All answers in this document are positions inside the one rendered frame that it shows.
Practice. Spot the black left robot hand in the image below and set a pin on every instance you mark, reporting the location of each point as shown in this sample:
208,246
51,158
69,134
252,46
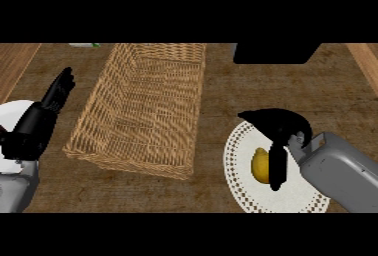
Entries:
34,126

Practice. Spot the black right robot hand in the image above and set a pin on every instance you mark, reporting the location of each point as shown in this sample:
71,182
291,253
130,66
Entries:
280,125

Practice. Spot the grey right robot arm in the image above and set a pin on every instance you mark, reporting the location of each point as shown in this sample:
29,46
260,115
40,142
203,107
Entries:
339,170

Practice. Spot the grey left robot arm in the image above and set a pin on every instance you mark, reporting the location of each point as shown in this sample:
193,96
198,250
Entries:
14,181

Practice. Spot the yellow lemon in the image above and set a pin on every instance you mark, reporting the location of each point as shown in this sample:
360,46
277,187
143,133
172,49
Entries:
260,166

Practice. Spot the white round placemat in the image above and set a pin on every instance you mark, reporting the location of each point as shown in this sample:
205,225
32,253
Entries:
255,196

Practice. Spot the wicker basket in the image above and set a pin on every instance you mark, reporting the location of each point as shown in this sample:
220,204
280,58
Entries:
141,110

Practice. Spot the black appliance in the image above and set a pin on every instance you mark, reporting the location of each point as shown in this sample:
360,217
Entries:
273,52

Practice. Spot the white and green object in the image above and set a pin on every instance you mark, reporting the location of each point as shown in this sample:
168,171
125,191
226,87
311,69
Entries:
84,44

